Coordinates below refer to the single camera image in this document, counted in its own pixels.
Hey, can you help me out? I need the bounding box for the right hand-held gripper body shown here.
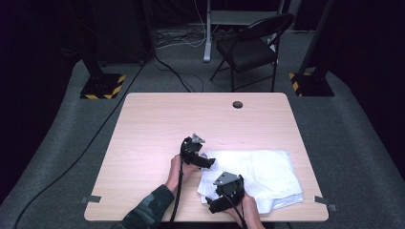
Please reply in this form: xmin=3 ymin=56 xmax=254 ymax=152
xmin=212 ymin=171 xmax=246 ymax=204

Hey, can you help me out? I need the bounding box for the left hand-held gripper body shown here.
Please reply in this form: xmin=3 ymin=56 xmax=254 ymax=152
xmin=181 ymin=133 xmax=206 ymax=164

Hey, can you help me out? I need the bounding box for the white short-sleeved shirt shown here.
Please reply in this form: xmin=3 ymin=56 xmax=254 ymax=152
xmin=196 ymin=149 xmax=304 ymax=215

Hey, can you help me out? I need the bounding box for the person's left hand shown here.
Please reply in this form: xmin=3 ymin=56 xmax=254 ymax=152
xmin=165 ymin=154 xmax=200 ymax=194

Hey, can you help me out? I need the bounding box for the person's right hand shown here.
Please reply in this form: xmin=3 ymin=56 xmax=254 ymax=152
xmin=223 ymin=195 xmax=266 ymax=229

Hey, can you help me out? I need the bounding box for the grey tape strip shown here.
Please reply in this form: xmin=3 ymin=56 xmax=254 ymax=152
xmin=314 ymin=195 xmax=338 ymax=213
xmin=80 ymin=195 xmax=102 ymax=204

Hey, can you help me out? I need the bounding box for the stand with striped base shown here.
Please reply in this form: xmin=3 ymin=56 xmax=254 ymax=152
xmin=288 ymin=0 xmax=335 ymax=97
xmin=77 ymin=31 xmax=127 ymax=100

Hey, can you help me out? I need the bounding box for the black folding chair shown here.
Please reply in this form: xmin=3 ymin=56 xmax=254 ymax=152
xmin=209 ymin=12 xmax=295 ymax=94

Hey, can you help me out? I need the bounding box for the dark cabinet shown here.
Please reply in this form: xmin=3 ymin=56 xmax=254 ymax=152
xmin=90 ymin=0 xmax=156 ymax=66

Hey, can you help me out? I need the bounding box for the right hand-held gripper black cable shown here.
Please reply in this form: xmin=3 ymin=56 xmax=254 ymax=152
xmin=224 ymin=189 xmax=249 ymax=229

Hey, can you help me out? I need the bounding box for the hand-held gripper black cable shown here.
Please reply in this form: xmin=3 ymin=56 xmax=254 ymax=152
xmin=166 ymin=137 xmax=189 ymax=229
xmin=224 ymin=189 xmax=249 ymax=229

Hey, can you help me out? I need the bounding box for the left hand-held gripper black cable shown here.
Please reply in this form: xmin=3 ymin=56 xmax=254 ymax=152
xmin=166 ymin=137 xmax=189 ymax=229

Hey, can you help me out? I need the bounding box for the looped black floor cable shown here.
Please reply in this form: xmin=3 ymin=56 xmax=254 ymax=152
xmin=152 ymin=56 xmax=204 ymax=94

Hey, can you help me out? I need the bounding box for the bundle of floor cables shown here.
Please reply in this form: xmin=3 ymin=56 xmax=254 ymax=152
xmin=155 ymin=28 xmax=208 ymax=51

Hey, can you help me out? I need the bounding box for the long black floor cable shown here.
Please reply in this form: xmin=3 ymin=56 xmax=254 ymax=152
xmin=12 ymin=56 xmax=151 ymax=229

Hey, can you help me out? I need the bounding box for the white desk frame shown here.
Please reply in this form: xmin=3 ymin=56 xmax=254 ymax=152
xmin=203 ymin=0 xmax=286 ymax=63

